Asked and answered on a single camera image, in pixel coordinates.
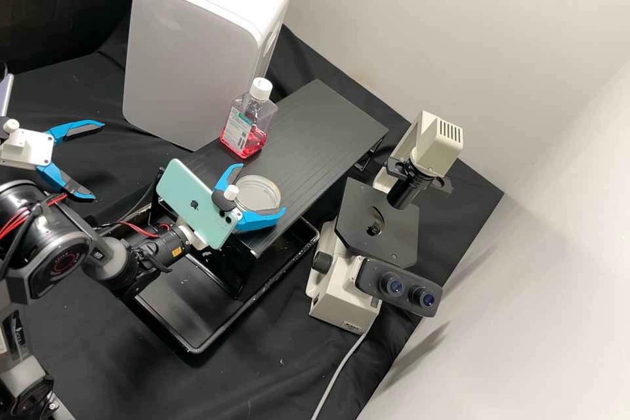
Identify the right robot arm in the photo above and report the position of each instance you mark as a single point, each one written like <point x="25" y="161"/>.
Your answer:
<point x="54" y="243"/>

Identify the right wrist camera phone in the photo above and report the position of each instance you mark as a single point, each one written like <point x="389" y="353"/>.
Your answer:
<point x="194" y="203"/>

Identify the wrist camera phone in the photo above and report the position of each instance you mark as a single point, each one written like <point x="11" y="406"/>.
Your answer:
<point x="5" y="95"/>
<point x="194" y="203"/>

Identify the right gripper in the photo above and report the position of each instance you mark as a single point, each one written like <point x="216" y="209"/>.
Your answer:
<point x="193" y="239"/>

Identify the black tray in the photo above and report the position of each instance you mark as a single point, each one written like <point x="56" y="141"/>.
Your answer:
<point x="197" y="307"/>

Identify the petri dish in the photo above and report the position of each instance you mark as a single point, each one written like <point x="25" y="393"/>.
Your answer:
<point x="257" y="193"/>

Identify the black platform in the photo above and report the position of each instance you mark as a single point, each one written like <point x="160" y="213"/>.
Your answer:
<point x="315" y="139"/>

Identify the white box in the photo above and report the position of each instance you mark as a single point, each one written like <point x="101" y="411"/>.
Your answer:
<point x="197" y="41"/>

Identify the cream microscope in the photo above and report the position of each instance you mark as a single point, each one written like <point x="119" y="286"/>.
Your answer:
<point x="344" y="287"/>

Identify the red liquid bottle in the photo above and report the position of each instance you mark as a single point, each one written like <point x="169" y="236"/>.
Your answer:
<point x="246" y="132"/>

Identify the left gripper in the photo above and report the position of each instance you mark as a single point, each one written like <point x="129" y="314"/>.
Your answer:
<point x="27" y="147"/>

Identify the left wrist camera phone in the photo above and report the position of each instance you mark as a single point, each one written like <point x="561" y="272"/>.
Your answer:
<point x="5" y="95"/>

